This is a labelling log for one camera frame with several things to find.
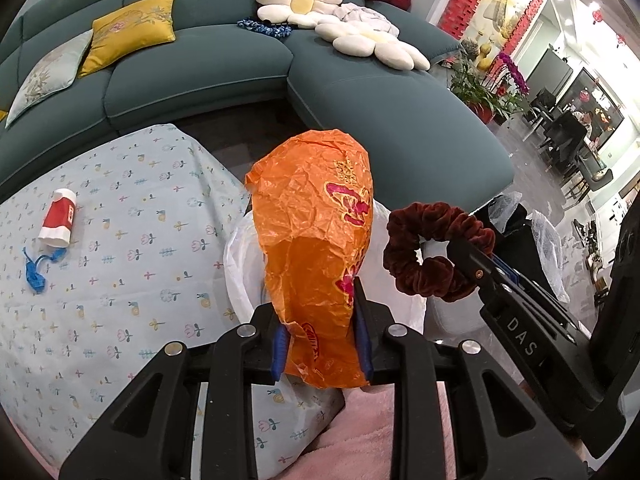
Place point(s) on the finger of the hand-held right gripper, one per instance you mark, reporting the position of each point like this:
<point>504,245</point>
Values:
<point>530,287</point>
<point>472,267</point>

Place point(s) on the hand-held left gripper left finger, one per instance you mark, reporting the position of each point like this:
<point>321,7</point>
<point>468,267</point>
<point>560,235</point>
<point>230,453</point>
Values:
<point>279,355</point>

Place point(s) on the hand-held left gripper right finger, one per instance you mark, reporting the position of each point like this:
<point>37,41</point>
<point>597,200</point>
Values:
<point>362,350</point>

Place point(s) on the dark red velvet scrunchie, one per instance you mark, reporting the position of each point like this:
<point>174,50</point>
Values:
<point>425,272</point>

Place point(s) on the orange plastic bag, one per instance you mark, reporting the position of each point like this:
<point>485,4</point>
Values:
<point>310,240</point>

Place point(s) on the black bin with clear liner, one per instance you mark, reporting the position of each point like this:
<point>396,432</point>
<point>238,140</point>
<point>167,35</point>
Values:
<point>525,245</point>

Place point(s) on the pink fluffy blanket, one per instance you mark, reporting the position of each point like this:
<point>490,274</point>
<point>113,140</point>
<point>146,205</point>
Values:
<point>370,435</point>

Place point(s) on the black dining chair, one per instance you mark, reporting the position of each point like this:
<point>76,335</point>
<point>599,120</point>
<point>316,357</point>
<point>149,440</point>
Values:
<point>565,132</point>

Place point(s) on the green potted plant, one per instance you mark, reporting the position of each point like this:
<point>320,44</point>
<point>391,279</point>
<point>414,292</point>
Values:
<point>472,85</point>

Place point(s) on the teal sofa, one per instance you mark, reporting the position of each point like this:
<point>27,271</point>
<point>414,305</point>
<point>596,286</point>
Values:
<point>380,110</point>

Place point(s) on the purple orchid plant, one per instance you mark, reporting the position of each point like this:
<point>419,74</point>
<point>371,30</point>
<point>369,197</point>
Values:
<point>515,72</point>

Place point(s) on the red white labelled paper cup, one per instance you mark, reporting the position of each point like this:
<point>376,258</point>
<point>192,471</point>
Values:
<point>57,220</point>

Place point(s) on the pale grey flower pillow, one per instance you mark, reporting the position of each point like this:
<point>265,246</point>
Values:
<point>365,15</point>

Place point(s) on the yellow flower embroidered cushion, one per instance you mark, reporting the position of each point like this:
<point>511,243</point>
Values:
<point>130,30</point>

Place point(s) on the light blue embroidered cushion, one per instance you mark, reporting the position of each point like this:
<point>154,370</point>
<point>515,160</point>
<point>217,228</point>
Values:
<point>45,77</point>

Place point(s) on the red paper wall decoration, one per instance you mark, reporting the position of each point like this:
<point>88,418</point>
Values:
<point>467,0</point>

